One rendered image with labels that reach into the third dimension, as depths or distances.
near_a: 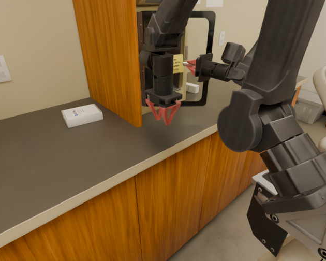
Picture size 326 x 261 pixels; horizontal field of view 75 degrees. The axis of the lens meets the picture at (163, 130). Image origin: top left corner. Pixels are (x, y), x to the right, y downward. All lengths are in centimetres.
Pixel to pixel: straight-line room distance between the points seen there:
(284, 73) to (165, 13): 30
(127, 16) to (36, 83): 64
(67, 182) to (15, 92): 67
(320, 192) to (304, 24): 20
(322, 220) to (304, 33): 24
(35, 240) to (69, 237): 11
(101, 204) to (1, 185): 30
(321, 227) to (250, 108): 18
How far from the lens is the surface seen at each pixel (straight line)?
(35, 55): 125
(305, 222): 37
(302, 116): 356
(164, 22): 52
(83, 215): 78
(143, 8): 97
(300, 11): 32
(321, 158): 34
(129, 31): 83
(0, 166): 90
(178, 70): 96
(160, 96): 60
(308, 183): 33
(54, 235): 78
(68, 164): 79
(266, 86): 33
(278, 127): 34
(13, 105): 128
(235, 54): 80
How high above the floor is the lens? 140
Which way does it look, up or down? 30 degrees down
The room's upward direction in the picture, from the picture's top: straight up
